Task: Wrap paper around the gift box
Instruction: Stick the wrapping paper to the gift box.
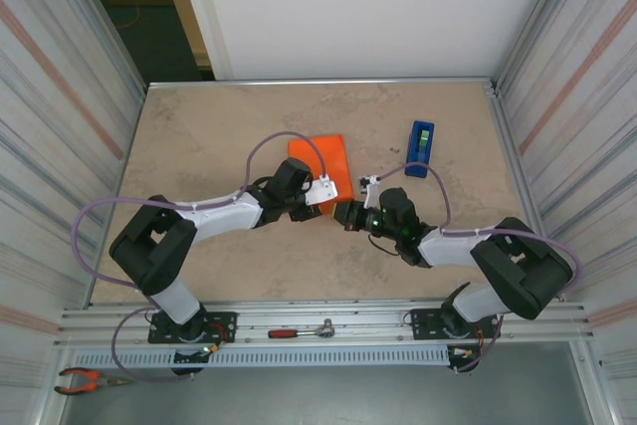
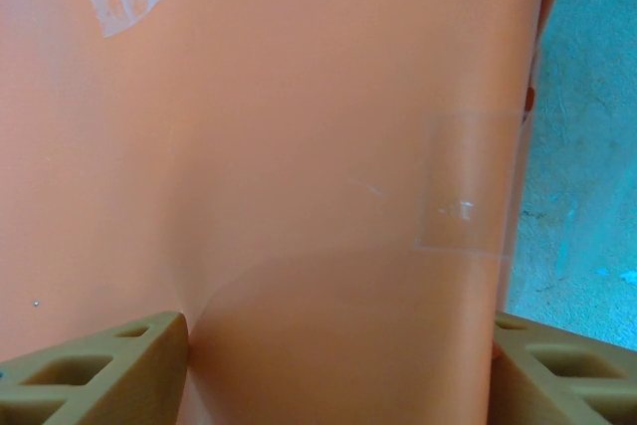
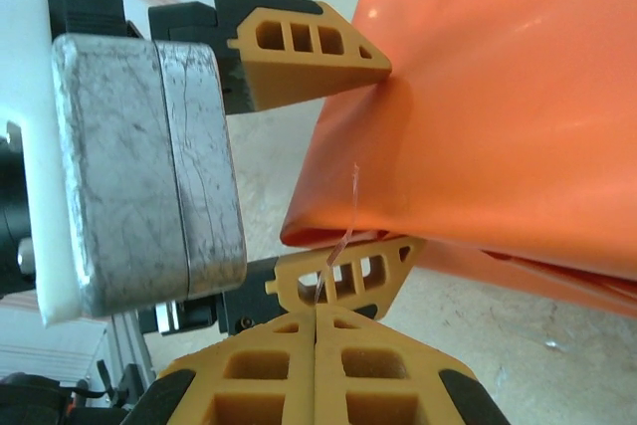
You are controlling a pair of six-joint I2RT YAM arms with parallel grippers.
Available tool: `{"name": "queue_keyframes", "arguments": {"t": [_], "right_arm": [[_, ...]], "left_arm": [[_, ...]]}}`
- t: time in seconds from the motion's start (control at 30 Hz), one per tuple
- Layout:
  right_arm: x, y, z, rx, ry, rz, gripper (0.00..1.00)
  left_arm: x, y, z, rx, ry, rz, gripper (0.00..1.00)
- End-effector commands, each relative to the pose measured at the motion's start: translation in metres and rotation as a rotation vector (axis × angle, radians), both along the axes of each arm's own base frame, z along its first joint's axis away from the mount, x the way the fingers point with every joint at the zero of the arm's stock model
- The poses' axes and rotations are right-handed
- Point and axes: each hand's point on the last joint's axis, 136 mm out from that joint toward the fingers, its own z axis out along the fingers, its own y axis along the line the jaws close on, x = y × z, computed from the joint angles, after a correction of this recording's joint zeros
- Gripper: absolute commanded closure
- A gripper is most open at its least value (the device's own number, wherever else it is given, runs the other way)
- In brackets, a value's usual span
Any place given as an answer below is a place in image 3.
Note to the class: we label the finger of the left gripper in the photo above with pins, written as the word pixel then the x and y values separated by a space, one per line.
pixel 393 271
pixel 298 76

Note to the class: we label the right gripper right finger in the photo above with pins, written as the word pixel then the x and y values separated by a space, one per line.
pixel 333 385

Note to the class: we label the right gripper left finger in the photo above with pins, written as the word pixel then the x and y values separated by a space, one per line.
pixel 298 385

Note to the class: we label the clear tape strip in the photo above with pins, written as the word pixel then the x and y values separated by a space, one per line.
pixel 355 196

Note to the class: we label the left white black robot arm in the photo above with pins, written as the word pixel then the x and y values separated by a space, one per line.
pixel 30 395

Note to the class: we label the wide aluminium mounting rail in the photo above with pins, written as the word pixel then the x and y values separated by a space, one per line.
pixel 132 345

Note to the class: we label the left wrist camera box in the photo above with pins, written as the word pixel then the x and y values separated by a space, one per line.
pixel 134 171

